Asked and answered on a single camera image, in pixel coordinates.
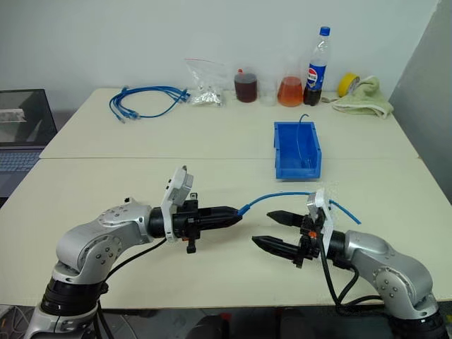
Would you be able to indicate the flask of orange liquid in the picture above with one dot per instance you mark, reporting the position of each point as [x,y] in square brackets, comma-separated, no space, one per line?
[290,93]

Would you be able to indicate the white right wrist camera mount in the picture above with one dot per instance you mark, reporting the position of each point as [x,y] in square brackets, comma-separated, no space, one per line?
[319,203]

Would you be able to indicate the jar of dark brown liquid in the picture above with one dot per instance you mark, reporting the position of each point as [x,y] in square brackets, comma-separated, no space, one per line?
[245,88]

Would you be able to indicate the yellow tape roll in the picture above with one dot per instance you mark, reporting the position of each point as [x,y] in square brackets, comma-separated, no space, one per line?
[344,84]

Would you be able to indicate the dark rounded shape under table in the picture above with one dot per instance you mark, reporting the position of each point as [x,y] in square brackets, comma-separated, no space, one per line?
[208,328]

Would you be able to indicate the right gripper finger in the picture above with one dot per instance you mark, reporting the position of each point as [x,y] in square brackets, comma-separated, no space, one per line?
[287,218]
[279,246]

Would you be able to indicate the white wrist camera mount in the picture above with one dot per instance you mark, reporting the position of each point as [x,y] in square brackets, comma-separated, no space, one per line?
[176,187]
[319,203]

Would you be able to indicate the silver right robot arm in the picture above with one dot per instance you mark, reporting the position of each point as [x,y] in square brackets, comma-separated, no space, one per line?
[388,261]

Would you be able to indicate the small clear plastic cup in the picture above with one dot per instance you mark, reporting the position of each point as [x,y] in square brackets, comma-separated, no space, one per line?
[268,97]

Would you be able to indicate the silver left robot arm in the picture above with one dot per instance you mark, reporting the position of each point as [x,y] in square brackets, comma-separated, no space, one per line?
[106,240]

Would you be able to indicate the light green towel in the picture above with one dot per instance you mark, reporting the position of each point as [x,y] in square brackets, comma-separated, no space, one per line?
[363,100]

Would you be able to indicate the blue plastic bin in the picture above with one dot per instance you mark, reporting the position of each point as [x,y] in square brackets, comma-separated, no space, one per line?
[289,166]

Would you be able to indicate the grey laptop computer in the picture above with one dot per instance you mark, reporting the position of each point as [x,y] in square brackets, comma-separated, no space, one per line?
[21,141]

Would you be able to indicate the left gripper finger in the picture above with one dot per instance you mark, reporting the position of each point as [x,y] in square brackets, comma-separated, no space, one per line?
[226,224]
[226,213]

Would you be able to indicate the clear bag of white couplers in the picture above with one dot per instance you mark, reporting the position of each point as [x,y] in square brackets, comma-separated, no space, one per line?
[206,90]

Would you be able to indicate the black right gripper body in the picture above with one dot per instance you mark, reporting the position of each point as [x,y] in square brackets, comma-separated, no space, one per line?
[310,240]

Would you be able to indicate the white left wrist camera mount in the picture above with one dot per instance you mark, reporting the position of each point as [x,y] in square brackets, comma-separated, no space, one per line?
[176,187]

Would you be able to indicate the pepsi cola bottle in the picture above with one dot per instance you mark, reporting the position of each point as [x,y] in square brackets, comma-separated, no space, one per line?
[316,76]

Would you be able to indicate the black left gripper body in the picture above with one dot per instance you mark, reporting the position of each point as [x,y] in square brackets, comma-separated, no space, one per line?
[187,222]

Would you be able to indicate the grey partition panel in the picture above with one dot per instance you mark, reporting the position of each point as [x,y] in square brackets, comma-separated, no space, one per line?
[427,106]

